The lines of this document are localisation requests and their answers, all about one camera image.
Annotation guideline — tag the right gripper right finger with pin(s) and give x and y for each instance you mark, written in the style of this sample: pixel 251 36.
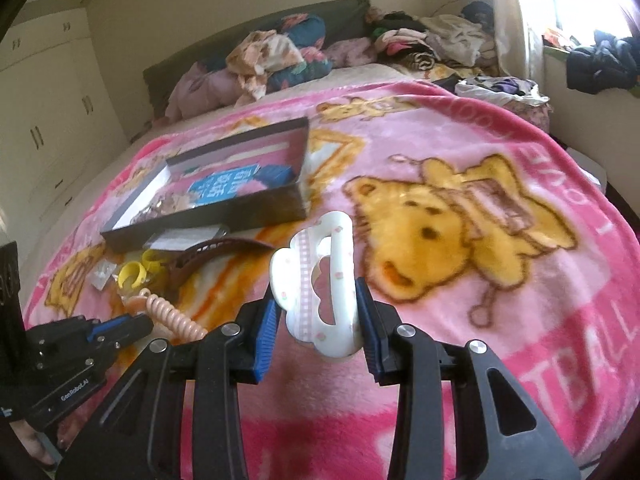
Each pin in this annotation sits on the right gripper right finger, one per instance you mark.
pixel 500 431

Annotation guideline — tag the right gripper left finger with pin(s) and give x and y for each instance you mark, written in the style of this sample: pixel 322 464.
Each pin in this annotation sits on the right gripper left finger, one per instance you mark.
pixel 136 431

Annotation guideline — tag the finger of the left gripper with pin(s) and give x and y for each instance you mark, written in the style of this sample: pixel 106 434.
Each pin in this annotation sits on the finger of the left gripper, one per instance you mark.
pixel 138 328
pixel 100 328

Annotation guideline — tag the white cloud hair claw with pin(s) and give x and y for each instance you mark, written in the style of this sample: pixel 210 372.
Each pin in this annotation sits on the white cloud hair claw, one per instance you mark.
pixel 313 281

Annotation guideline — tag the small blue box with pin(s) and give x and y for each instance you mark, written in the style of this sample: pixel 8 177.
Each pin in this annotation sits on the small blue box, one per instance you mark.
pixel 274 176

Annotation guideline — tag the left hand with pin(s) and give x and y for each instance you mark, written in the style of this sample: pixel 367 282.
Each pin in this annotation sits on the left hand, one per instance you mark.
pixel 38 446

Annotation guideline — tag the yellow rings in bag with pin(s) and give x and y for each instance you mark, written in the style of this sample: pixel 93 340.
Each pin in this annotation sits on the yellow rings in bag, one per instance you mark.
pixel 140 267

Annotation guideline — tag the earring card in bag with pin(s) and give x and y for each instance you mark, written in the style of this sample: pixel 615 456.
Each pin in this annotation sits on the earring card in bag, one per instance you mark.
pixel 104 272

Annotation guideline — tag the brown hair comb band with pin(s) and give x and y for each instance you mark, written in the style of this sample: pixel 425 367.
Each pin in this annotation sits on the brown hair comb band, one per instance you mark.
pixel 183 265

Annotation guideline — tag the pink floral scrunchie bow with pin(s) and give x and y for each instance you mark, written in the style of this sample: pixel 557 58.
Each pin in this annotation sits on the pink floral scrunchie bow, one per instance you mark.
pixel 161 206

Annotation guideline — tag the shallow cardboard box tray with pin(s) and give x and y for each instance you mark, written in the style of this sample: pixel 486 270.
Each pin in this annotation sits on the shallow cardboard box tray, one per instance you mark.
pixel 214 172

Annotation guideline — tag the beige bed sheet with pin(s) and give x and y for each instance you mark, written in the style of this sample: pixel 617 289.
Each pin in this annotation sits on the beige bed sheet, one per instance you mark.
pixel 87 192

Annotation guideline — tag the cream wardrobe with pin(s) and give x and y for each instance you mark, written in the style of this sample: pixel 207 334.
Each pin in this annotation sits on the cream wardrobe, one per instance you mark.
pixel 57 120

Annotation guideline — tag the pile of bedding quilts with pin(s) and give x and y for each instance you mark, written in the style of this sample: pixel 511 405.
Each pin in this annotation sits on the pile of bedding quilts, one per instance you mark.
pixel 199 96

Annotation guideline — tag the laundry basket with clothes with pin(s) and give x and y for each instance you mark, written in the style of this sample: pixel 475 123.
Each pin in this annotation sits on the laundry basket with clothes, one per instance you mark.
pixel 519 96

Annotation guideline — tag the dark green headboard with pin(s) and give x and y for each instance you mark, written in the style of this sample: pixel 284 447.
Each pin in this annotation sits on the dark green headboard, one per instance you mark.
pixel 254 49

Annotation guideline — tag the dark clothes on sill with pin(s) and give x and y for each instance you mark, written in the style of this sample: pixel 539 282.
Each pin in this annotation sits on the dark clothes on sill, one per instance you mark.
pixel 611 63

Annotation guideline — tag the pile of clothes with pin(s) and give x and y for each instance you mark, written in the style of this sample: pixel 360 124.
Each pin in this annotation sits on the pile of clothes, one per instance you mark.
pixel 464 40

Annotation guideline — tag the cream curtain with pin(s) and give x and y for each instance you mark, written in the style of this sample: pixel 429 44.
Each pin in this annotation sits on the cream curtain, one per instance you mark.
pixel 518 39

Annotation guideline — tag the window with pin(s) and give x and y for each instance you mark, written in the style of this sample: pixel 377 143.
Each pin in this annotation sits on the window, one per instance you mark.
pixel 573 23

